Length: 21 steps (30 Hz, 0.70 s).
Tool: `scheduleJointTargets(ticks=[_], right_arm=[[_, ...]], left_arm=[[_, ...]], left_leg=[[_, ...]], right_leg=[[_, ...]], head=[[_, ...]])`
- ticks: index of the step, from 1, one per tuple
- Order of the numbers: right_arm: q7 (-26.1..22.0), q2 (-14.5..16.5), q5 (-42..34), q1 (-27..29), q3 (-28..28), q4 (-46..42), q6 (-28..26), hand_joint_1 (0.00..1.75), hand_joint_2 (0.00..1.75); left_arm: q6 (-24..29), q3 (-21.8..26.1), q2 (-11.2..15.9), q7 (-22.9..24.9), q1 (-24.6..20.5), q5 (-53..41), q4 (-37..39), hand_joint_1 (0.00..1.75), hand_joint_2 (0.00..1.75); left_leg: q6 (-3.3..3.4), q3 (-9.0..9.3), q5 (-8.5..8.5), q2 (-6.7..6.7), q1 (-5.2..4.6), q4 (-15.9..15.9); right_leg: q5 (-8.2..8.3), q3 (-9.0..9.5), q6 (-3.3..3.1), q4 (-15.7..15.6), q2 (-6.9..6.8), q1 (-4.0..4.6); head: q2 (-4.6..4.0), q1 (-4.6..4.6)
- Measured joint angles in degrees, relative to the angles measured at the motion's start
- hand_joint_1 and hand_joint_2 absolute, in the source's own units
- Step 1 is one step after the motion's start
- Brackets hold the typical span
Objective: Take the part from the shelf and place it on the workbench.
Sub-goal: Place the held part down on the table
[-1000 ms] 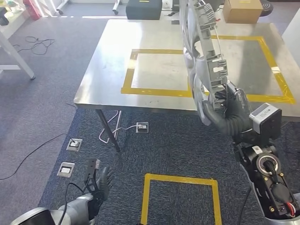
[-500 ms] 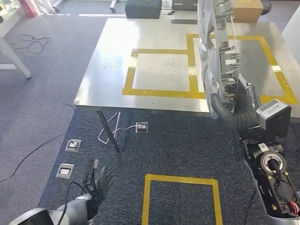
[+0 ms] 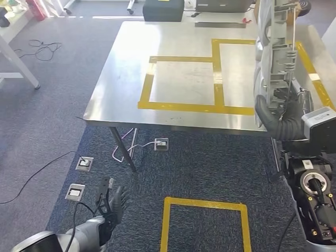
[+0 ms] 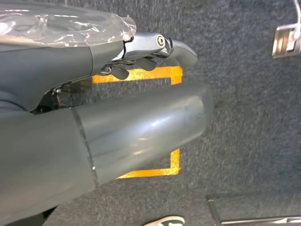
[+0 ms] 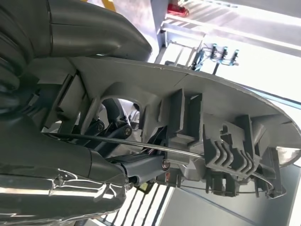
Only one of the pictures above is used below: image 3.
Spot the white metal table frame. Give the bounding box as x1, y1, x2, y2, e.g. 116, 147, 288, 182
0, 7, 42, 90

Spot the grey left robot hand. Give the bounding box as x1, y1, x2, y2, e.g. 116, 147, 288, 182
100, 186, 131, 244

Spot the black padded case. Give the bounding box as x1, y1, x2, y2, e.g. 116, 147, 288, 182
142, 0, 185, 23

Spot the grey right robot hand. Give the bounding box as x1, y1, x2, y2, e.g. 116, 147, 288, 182
254, 81, 314, 138

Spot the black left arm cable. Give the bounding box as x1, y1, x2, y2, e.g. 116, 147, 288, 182
66, 202, 95, 252

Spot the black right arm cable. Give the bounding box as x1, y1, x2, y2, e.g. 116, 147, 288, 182
276, 212, 297, 252

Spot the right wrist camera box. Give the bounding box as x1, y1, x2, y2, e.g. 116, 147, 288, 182
301, 107, 336, 154

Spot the steel floor socket box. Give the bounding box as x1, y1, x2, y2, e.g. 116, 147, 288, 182
154, 138, 169, 151
65, 183, 85, 203
76, 156, 94, 173

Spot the white floor cable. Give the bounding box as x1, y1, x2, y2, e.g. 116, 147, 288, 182
113, 128, 158, 163

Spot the flat steel bar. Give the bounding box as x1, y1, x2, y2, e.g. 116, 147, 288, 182
195, 21, 247, 28

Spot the black round object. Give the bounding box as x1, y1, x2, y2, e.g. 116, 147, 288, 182
297, 0, 312, 17

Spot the black tangled floor cable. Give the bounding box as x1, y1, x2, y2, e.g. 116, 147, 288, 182
14, 39, 62, 62

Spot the steel workbench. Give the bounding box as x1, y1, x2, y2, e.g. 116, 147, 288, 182
83, 15, 336, 173

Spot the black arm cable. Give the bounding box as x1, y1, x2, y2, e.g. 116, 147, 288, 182
276, 212, 297, 252
66, 202, 95, 252

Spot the dark grey equipment case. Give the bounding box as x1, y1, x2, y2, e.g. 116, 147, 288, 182
196, 0, 252, 14

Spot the red canister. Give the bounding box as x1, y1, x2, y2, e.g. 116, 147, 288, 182
26, 0, 45, 22

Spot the grey plastic wheel hubcap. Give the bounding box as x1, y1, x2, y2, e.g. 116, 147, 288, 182
253, 0, 298, 128

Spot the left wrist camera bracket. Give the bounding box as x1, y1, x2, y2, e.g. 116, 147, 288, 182
94, 176, 115, 215

